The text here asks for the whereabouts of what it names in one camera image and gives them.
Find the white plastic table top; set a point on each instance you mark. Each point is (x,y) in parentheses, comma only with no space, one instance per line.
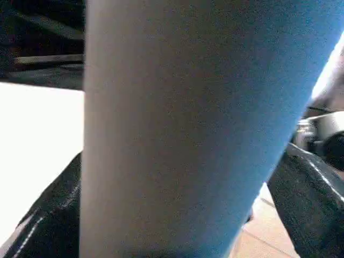
(37,145)

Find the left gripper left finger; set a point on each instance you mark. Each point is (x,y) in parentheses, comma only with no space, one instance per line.
(54,220)

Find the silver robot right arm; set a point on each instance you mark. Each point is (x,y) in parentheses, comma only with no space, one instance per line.
(325,131)

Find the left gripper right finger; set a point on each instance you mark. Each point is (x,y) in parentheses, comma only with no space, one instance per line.
(314,209)

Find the white plastic table leg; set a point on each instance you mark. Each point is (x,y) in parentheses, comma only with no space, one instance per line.
(193,123)

